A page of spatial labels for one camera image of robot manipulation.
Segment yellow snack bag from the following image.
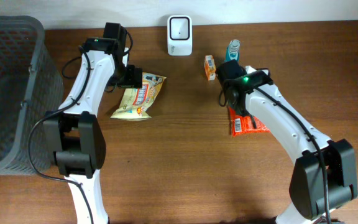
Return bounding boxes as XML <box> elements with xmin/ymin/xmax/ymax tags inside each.
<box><xmin>110</xmin><ymin>72</ymin><xmax>166</xmax><ymax>120</ymax></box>

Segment white barcode scanner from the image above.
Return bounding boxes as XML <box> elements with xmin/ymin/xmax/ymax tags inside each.
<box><xmin>167</xmin><ymin>15</ymin><xmax>193</xmax><ymax>56</ymax></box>

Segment red candy bag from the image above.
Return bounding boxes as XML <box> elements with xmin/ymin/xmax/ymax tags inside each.
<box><xmin>227</xmin><ymin>106</ymin><xmax>270</xmax><ymax>136</ymax></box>

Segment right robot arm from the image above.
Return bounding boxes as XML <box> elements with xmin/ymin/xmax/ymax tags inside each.
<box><xmin>216</xmin><ymin>60</ymin><xmax>358</xmax><ymax>223</ymax></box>

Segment blue mouthwash bottle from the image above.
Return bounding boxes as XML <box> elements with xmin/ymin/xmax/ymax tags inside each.
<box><xmin>224</xmin><ymin>39</ymin><xmax>241</xmax><ymax>62</ymax></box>

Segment grey plastic mesh basket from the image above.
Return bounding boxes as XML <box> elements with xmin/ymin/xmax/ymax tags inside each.
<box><xmin>0</xmin><ymin>16</ymin><xmax>64</xmax><ymax>175</ymax></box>

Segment small orange box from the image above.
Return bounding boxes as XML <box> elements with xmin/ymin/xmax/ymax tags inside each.
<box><xmin>204</xmin><ymin>55</ymin><xmax>216</xmax><ymax>81</ymax></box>

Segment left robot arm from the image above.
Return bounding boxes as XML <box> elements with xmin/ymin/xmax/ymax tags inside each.
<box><xmin>42</xmin><ymin>22</ymin><xmax>142</xmax><ymax>223</ymax></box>

